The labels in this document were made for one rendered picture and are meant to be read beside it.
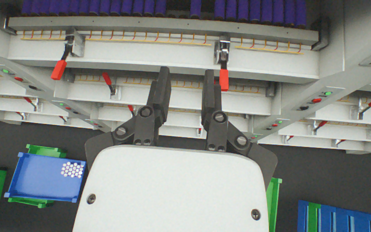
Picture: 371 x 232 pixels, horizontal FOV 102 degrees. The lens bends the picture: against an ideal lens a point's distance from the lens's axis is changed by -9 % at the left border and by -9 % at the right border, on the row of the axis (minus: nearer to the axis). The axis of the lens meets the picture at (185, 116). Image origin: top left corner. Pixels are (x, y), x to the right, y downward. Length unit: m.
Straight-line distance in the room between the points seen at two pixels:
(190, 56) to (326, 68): 0.23
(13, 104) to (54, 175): 0.40
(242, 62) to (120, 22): 0.22
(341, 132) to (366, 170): 0.54
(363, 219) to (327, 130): 0.32
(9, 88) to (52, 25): 0.41
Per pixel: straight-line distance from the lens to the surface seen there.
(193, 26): 0.30
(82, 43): 0.38
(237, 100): 0.49
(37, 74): 0.53
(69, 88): 0.60
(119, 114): 0.71
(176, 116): 0.65
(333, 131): 0.87
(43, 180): 1.12
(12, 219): 1.35
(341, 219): 0.90
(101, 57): 0.35
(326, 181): 1.21
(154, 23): 0.31
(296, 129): 0.77
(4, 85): 0.78
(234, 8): 0.33
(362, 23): 0.34
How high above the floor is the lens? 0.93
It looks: 71 degrees down
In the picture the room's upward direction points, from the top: 2 degrees counter-clockwise
